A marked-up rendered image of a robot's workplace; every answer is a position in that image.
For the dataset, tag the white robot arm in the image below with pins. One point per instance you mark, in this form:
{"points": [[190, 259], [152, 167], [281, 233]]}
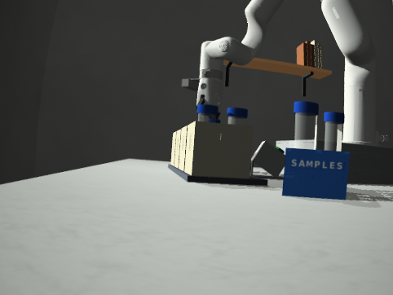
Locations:
{"points": [[353, 40]]}

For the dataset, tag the blue tube rack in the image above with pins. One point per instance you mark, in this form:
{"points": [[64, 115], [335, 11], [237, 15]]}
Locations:
{"points": [[315, 173]]}

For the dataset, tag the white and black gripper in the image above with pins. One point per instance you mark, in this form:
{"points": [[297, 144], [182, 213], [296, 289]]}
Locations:
{"points": [[212, 94]]}

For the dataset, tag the beige bucket adapter with holes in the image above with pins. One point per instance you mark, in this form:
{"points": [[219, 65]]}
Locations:
{"points": [[218, 150]]}

